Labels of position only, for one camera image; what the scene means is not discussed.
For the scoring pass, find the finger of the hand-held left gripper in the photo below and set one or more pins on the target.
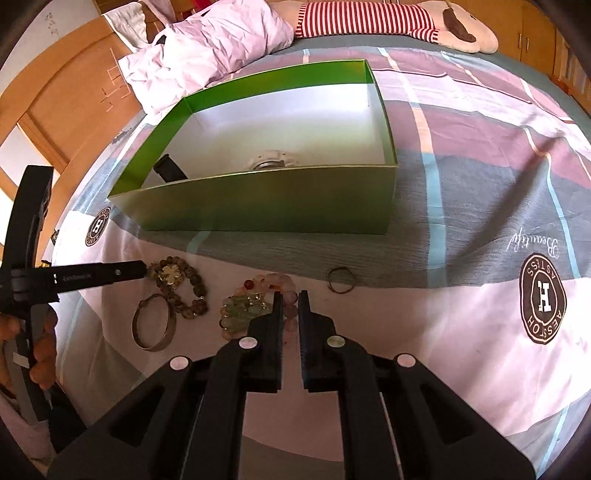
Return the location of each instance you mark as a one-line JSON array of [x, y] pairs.
[[101, 275]]

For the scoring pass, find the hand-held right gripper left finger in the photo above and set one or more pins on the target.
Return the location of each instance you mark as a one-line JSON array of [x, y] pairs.
[[277, 318]]

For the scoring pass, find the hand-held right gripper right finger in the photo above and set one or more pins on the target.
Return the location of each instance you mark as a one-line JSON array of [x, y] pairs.
[[304, 318]]

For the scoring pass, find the gold clover brooch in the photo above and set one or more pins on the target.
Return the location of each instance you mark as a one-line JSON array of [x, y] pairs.
[[171, 275]]

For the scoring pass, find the green cardboard box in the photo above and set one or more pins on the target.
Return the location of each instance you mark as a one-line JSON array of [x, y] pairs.
[[277, 203]]

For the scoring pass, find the black wrist watch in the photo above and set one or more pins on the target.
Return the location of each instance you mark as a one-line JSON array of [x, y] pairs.
[[171, 170]]

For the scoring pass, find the person's left hand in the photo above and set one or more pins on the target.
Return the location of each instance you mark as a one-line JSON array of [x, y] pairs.
[[45, 350]]

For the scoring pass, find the wooden wardrobe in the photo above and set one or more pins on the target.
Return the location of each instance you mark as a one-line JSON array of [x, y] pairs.
[[69, 106]]

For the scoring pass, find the printed plaid bed sheet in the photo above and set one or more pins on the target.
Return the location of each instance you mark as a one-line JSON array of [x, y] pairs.
[[485, 207]]

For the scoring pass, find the white crumpled quilt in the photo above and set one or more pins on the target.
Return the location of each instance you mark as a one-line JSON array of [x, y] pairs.
[[207, 46]]

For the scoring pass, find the striped plush toy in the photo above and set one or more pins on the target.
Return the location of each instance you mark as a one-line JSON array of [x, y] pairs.
[[369, 18]]

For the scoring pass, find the wooden cabinet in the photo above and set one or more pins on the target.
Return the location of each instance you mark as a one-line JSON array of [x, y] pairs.
[[535, 32]]

